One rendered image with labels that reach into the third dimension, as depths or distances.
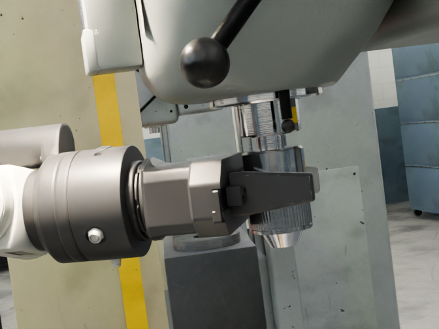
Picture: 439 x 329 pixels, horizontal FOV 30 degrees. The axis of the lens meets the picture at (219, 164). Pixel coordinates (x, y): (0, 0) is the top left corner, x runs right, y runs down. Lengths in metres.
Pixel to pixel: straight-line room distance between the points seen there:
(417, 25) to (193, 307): 0.56
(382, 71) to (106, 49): 9.90
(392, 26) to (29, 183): 0.30
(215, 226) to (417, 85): 8.03
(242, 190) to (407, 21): 0.17
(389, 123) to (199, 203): 9.88
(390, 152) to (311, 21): 9.90
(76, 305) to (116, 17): 1.82
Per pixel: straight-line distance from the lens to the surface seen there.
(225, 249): 1.05
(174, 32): 0.54
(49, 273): 2.34
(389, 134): 10.43
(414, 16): 0.61
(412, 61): 8.62
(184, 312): 1.06
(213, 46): 0.47
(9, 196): 0.64
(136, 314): 2.37
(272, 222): 0.60
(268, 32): 0.54
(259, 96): 0.57
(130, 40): 0.58
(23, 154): 0.67
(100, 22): 0.58
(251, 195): 0.59
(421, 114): 8.56
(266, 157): 0.59
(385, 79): 10.45
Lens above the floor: 1.29
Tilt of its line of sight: 3 degrees down
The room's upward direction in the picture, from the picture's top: 7 degrees counter-clockwise
